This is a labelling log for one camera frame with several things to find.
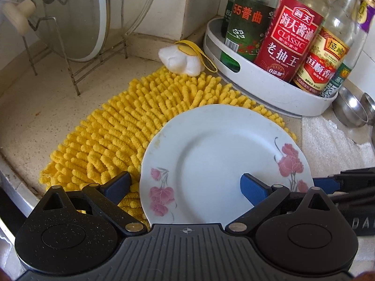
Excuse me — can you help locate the glass oil bottle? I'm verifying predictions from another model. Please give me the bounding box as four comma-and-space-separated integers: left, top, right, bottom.
322, 0, 375, 98

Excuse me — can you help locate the red label soy sauce bottle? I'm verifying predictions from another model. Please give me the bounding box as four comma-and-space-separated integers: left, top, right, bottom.
253, 0, 330, 83

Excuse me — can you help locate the white cloth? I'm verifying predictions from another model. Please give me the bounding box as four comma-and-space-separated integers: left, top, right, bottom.
302, 114, 375, 179

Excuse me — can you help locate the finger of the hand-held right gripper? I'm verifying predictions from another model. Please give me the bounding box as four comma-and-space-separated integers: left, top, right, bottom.
313, 167, 375, 195
331, 185, 375, 205

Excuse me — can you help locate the metal wire lid rack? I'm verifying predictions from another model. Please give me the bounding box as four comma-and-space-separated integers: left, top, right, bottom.
20, 0, 129, 96

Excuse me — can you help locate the stainless steel bowl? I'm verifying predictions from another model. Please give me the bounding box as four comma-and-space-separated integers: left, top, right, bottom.
360, 92, 375, 125
332, 86, 370, 129

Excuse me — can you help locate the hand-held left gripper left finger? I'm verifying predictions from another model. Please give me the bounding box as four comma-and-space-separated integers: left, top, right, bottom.
28, 171, 150, 236

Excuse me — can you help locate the glass lid with cream knob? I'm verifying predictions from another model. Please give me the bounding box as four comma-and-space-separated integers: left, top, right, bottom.
0, 0, 110, 63

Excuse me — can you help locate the green label glass bottle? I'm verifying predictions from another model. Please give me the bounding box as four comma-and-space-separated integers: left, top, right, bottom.
220, 0, 282, 74

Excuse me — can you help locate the yellow chenille mat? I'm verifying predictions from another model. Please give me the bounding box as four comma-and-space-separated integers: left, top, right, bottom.
39, 66, 298, 235

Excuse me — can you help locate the dark green glass bottle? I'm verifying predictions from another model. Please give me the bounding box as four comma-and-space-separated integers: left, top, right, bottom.
221, 0, 244, 38

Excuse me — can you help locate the red yellow label vinegar bottle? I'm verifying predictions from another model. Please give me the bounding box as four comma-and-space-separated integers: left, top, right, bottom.
293, 0, 368, 96

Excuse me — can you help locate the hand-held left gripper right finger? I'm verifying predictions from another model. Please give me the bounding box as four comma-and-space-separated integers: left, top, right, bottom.
225, 174, 336, 236

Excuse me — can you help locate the white oval tray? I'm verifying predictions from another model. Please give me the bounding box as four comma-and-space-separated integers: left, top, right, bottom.
203, 17, 339, 117

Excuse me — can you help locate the white floral plate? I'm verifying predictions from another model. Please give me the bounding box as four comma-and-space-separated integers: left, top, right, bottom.
139, 104, 315, 226

